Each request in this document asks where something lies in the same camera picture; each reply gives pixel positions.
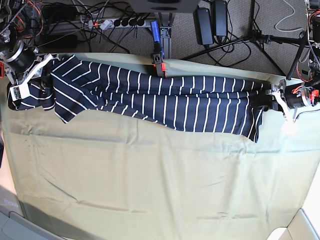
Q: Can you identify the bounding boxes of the black power brick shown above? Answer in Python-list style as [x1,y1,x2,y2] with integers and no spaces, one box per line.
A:
[213,0,228,37]
[193,7,213,46]

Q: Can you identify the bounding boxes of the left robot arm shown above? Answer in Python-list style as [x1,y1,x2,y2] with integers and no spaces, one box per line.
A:
[249,79,320,123]

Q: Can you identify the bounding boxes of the white power strip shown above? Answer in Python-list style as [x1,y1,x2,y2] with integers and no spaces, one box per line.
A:
[87,17,151,29]

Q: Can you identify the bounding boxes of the light green table cloth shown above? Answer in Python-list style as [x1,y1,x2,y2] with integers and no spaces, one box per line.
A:
[0,51,320,240]

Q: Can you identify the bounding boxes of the navy white striped T-shirt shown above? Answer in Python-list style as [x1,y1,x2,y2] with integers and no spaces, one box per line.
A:
[7,55,269,142]

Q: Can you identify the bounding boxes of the black tripod stand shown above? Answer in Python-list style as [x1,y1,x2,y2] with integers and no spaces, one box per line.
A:
[182,0,309,80]

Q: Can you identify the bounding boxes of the black power brick right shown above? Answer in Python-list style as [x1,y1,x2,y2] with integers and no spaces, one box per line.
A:
[213,0,228,37]

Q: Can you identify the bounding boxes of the black power brick left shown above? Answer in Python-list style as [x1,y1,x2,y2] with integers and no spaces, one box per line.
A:
[193,7,213,46]

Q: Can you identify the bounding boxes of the blue orange clamp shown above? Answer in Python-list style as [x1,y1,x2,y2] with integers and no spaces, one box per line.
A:
[150,20,166,78]

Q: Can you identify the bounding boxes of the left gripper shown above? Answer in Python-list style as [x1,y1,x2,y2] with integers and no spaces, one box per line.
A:
[249,79,294,123]

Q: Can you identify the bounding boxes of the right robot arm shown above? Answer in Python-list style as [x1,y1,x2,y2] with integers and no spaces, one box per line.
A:
[0,0,56,101]

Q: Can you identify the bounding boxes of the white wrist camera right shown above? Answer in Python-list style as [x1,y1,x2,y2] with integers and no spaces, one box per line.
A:
[9,83,31,101]

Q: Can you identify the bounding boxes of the white plug adapter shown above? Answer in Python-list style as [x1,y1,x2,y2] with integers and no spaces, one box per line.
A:
[99,19,113,31]

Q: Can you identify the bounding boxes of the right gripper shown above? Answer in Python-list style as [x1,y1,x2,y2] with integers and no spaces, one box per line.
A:
[4,53,59,87]

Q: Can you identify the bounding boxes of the white looped cable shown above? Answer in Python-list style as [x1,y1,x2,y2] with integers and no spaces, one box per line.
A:
[274,0,306,32]

